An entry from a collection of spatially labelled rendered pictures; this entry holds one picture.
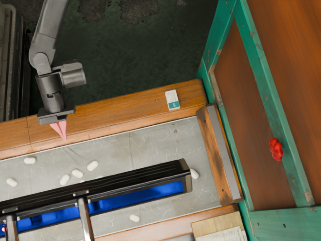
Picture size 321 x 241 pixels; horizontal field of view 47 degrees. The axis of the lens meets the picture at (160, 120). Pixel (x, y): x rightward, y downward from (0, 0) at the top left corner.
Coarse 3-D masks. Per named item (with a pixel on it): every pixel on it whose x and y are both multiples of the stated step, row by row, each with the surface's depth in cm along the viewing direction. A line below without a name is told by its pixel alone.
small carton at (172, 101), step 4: (168, 92) 119; (172, 92) 119; (168, 96) 119; (172, 96) 119; (176, 96) 119; (168, 100) 118; (172, 100) 118; (176, 100) 118; (168, 104) 118; (172, 104) 118; (176, 104) 118; (172, 108) 118; (176, 108) 119
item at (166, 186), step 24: (144, 168) 85; (168, 168) 82; (48, 192) 82; (72, 192) 80; (96, 192) 78; (120, 192) 79; (144, 192) 81; (168, 192) 83; (0, 216) 77; (24, 216) 77; (48, 216) 79; (72, 216) 81
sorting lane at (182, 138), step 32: (160, 128) 120; (192, 128) 121; (64, 160) 117; (96, 160) 117; (128, 160) 118; (160, 160) 118; (192, 160) 118; (0, 192) 114; (32, 192) 114; (192, 192) 115; (64, 224) 112; (96, 224) 112; (128, 224) 112
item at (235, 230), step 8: (216, 232) 108; (224, 232) 109; (232, 232) 109; (240, 232) 109; (200, 240) 108; (208, 240) 108; (216, 240) 108; (224, 240) 108; (232, 240) 108; (240, 240) 108
